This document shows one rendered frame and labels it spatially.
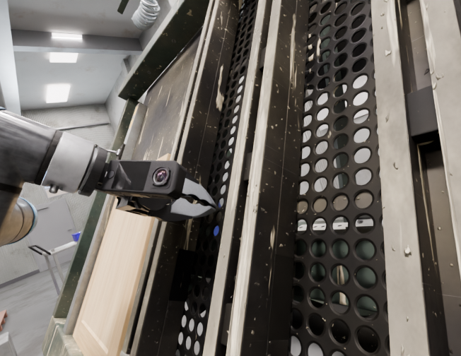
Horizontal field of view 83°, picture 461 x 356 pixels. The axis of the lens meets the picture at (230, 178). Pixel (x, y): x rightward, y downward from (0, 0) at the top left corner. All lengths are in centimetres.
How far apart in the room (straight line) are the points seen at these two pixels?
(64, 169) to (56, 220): 1063
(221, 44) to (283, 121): 39
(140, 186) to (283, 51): 28
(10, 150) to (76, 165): 6
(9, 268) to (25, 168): 1073
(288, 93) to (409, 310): 30
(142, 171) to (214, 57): 40
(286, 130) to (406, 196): 20
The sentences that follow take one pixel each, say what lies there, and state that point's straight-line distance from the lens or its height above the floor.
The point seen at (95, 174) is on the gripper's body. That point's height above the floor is 131.
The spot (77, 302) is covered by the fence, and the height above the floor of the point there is 98.
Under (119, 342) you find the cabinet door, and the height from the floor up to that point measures 97.
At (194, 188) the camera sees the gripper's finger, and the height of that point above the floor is 125.
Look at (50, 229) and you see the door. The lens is 1099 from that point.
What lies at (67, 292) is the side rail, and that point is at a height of 98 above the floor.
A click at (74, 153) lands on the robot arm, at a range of 38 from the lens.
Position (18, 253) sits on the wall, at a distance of 1105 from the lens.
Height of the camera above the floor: 126
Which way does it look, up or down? 2 degrees down
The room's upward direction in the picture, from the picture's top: 18 degrees counter-clockwise
